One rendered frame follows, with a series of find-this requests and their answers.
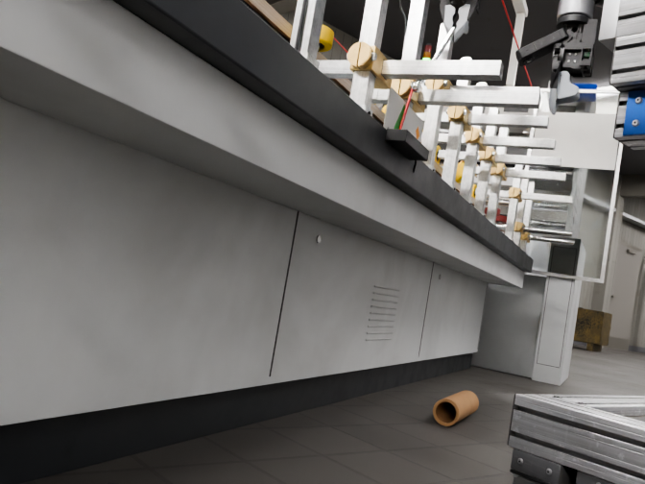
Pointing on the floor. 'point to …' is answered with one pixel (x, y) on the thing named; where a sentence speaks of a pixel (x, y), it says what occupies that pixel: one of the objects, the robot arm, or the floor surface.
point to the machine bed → (189, 303)
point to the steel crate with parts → (592, 328)
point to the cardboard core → (455, 407)
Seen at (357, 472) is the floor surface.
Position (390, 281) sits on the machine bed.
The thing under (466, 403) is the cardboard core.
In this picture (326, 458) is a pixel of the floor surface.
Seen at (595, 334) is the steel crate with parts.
